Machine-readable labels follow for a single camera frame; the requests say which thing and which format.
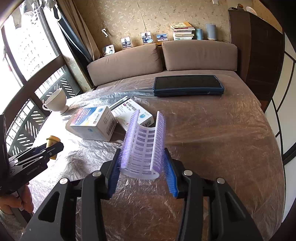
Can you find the leftmost photo frame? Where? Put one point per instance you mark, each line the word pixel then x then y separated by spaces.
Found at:
pixel 108 50

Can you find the yellow plastic cup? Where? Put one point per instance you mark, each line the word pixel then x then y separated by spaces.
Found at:
pixel 53 146

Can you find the right brown sofa cushion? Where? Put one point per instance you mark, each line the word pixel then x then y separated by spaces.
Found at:
pixel 199 55

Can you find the brown sofa seat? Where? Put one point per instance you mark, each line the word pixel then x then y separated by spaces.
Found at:
pixel 166 74

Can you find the purple hair roller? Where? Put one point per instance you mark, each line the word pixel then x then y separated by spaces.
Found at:
pixel 142 151

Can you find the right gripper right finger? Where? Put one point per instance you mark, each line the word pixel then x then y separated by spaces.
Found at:
pixel 228 217

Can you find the dark wooden cabinet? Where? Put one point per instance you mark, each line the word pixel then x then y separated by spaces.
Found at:
pixel 260 53

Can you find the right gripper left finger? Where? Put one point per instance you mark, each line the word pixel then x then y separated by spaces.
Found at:
pixel 55 219

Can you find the white wall hook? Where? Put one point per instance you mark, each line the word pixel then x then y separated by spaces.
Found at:
pixel 104 32

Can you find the black window railing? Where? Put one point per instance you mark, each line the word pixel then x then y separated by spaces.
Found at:
pixel 24 121

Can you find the left brown sofa cushion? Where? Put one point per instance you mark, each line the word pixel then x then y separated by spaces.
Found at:
pixel 128 63

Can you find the black framed screen door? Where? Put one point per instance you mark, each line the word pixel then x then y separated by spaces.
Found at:
pixel 280 114

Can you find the white ceramic teacup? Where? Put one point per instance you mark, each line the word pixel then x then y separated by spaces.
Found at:
pixel 56 102

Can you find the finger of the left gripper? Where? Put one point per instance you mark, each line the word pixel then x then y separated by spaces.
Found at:
pixel 27 165
pixel 30 152

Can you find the grey cylinder speaker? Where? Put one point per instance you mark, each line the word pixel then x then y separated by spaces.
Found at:
pixel 211 32

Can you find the stack of books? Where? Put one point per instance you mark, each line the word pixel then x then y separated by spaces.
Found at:
pixel 182 31

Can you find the beige curtain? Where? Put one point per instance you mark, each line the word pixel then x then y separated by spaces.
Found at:
pixel 72 15

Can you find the photo frame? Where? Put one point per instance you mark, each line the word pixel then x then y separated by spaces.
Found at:
pixel 146 38
pixel 108 50
pixel 161 37
pixel 126 43

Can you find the person's left hand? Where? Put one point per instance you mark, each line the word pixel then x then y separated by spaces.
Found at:
pixel 25 201

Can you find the blue white medicine box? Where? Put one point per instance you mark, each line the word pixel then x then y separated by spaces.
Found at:
pixel 92 123

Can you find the brown sofa cushion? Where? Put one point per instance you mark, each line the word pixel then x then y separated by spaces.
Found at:
pixel 199 55
pixel 128 63

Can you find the white plate on cabinet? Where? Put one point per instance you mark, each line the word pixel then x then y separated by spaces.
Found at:
pixel 251 10

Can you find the teal cylinder vase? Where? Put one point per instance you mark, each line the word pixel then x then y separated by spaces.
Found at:
pixel 199 34

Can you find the dark blue cased phone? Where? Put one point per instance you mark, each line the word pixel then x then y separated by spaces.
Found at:
pixel 184 85

